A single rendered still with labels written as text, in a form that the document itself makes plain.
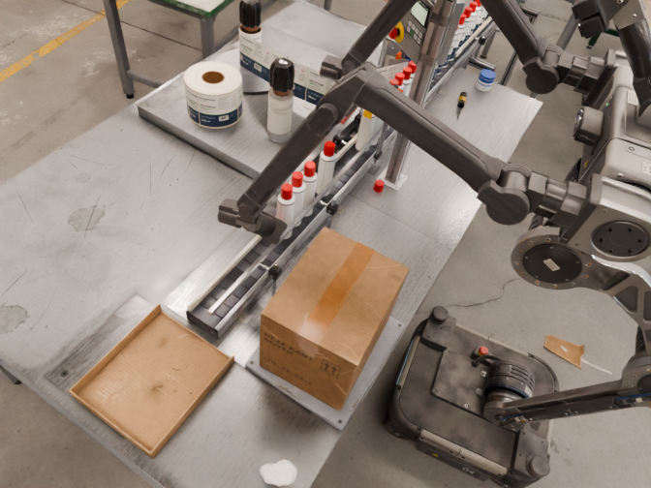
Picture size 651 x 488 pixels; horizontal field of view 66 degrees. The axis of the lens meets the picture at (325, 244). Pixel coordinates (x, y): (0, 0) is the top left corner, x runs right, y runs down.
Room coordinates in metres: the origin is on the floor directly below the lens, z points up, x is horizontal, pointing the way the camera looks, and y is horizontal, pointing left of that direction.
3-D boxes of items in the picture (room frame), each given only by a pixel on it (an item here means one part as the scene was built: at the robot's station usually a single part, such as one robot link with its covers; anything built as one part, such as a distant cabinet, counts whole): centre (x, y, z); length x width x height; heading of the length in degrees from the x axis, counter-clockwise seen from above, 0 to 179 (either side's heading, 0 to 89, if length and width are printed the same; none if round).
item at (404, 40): (1.46, -0.17, 1.38); 0.17 x 0.10 x 0.19; 31
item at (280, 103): (1.43, 0.24, 1.03); 0.09 x 0.09 x 0.30
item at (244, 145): (1.68, 0.31, 0.86); 0.80 x 0.67 x 0.05; 156
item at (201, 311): (1.39, -0.04, 0.86); 1.65 x 0.08 x 0.04; 156
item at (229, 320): (1.39, -0.04, 0.85); 1.65 x 0.11 x 0.05; 156
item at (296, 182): (1.04, 0.11, 0.98); 0.05 x 0.05 x 0.20
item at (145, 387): (0.48, 0.36, 0.85); 0.30 x 0.26 x 0.04; 156
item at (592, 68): (1.20, -0.55, 1.45); 0.09 x 0.08 x 0.12; 165
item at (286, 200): (0.98, 0.13, 0.98); 0.05 x 0.05 x 0.20
